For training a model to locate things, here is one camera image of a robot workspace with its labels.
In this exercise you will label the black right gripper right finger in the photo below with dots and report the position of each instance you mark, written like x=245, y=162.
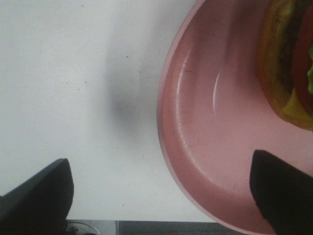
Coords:
x=282, y=193

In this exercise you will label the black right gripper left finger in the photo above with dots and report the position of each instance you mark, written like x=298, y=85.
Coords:
x=40, y=205

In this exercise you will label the pink round plate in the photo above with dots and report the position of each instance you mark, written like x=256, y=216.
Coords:
x=212, y=114

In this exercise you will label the burger with lettuce and tomato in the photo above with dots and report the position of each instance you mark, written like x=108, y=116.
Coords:
x=284, y=60

